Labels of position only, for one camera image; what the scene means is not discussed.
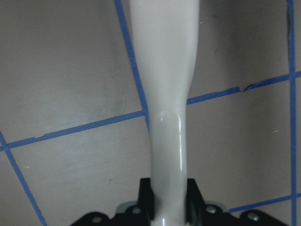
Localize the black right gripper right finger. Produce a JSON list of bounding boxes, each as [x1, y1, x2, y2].
[[186, 178, 205, 224]]

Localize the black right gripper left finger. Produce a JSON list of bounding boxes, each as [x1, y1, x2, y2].
[[137, 178, 154, 221]]

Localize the beige hand brush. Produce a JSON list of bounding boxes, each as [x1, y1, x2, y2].
[[129, 0, 199, 226]]

